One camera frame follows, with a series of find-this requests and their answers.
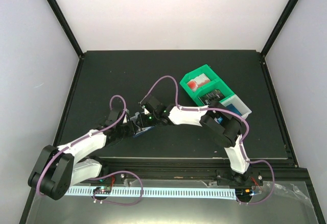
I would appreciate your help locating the black frame post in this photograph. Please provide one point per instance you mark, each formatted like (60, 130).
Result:
(65, 26)
(288, 9)

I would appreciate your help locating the right black frame post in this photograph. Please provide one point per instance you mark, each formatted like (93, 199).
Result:
(288, 9)

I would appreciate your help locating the white bin with blue cards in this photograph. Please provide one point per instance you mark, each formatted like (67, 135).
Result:
(239, 104)

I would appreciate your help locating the black VIP card stack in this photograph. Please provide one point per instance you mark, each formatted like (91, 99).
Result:
(214, 95)

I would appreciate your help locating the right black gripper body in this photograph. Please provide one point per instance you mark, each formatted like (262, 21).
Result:
(148, 122)

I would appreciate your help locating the red white card stack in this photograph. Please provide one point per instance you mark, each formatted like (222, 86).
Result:
(198, 82)

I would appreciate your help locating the blue card stack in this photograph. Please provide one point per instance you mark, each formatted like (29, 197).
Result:
(233, 109)

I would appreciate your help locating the green bin with black cards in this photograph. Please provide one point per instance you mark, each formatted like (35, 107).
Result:
(211, 86)

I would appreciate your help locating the light blue slotted cable duct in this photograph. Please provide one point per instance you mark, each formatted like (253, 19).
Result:
(156, 192)

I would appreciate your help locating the left black frame post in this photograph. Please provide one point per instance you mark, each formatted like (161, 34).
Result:
(65, 26)

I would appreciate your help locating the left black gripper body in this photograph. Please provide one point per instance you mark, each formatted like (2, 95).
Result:
(124, 132)

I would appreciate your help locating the green bin with red cards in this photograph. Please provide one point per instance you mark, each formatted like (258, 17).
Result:
(206, 69)

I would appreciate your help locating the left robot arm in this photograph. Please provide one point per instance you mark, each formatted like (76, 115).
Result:
(59, 168)

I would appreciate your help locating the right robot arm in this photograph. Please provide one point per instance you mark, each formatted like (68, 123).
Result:
(228, 128)

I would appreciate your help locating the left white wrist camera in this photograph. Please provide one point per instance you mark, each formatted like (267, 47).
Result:
(126, 117)

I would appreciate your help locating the blue card holder wallet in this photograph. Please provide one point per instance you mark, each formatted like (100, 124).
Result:
(140, 130)

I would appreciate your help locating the black aluminium frame rail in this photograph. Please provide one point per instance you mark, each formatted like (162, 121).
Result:
(204, 169)

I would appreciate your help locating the small electronics board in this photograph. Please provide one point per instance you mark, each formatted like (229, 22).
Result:
(102, 190)

